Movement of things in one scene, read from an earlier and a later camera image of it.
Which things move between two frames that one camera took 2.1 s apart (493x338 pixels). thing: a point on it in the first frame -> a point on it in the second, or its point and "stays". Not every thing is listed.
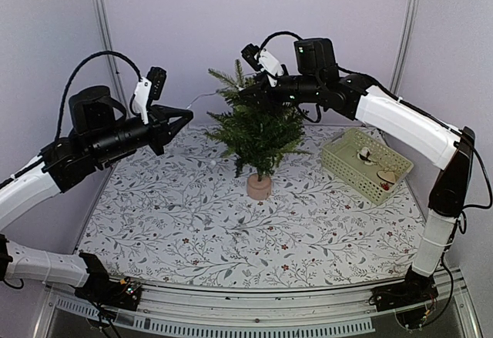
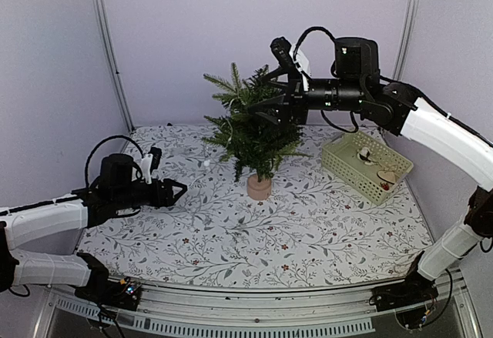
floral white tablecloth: [184, 217] stays
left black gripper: [162, 132] -> [167, 199]
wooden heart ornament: [388, 176] stays
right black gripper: [260, 88] -> [294, 97]
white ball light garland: [213, 162] -> [228, 146]
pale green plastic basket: [340, 155] stays
